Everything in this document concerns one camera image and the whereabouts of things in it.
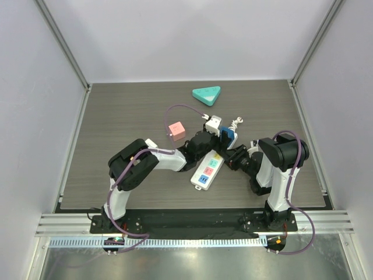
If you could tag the aluminium frame post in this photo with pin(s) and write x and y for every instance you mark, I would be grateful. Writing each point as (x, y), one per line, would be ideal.
(55, 30)
(320, 34)

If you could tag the white plug cube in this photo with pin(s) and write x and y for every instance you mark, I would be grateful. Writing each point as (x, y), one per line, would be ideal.
(150, 143)

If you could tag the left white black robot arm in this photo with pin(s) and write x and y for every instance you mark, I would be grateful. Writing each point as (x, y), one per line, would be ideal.
(129, 167)

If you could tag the right aluminium frame post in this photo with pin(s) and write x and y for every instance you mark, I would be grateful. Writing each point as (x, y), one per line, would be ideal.
(320, 34)

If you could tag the white slotted cable duct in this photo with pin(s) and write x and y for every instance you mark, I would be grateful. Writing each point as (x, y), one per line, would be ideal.
(118, 243)

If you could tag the left aluminium frame post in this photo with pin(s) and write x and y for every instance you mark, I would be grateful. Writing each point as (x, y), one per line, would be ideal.
(55, 30)

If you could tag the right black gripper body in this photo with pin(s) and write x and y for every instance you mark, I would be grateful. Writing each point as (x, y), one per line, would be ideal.
(233, 154)

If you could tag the teal triangular socket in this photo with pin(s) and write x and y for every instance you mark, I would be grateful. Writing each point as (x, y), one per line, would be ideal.
(207, 95)

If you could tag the aluminium front rail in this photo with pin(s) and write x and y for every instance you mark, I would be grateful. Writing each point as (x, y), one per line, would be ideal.
(77, 224)

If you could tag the white power strip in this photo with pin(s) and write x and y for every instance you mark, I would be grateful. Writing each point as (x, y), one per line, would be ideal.
(208, 169)

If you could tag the blue plug cube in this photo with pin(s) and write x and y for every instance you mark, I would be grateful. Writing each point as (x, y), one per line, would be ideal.
(231, 134)

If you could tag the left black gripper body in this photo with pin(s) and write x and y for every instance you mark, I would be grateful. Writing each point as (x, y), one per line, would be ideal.
(213, 142)

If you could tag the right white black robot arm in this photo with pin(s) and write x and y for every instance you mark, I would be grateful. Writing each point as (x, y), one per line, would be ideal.
(272, 166)

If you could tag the pink plug cube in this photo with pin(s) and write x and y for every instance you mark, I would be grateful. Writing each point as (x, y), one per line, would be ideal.
(177, 131)

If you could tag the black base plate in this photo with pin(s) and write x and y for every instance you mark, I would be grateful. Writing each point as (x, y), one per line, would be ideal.
(196, 224)

